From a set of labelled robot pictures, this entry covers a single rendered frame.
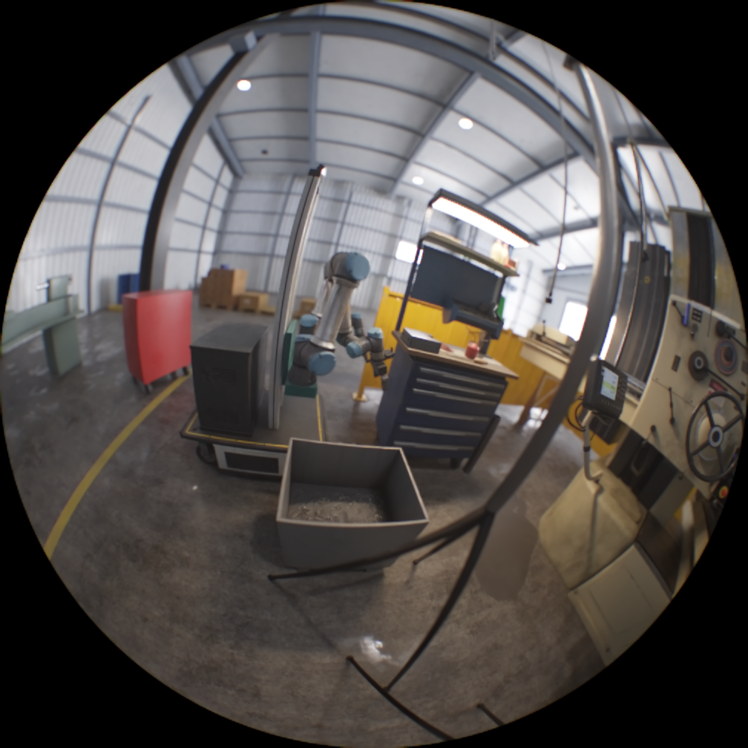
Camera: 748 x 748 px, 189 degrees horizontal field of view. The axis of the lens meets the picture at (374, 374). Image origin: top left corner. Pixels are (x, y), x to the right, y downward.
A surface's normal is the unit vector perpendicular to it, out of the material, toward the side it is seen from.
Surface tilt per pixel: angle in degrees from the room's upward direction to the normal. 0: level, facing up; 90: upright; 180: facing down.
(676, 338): 90
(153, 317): 90
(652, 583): 90
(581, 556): 90
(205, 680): 0
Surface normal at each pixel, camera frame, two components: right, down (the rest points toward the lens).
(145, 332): 0.96, 0.27
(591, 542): -0.96, -0.15
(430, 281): 0.11, 0.40
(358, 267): 0.66, 0.30
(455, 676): 0.23, -0.91
